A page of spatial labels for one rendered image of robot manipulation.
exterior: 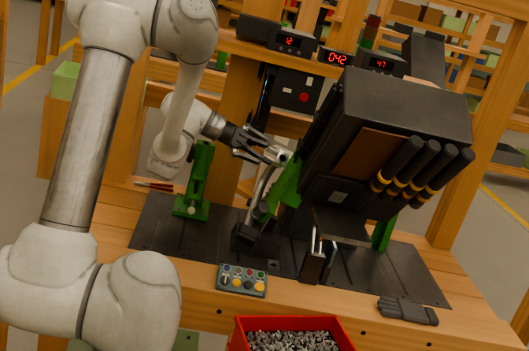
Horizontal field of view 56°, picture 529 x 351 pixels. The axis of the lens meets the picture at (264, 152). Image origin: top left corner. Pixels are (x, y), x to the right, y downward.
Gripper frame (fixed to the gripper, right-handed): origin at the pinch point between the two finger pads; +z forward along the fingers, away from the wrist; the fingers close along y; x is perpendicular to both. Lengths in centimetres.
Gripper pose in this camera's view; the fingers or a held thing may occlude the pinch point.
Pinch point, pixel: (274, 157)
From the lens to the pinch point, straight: 171.0
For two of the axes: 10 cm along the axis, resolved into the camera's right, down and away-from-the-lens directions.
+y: 3.2, -8.3, 4.5
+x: -3.8, 3.3, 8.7
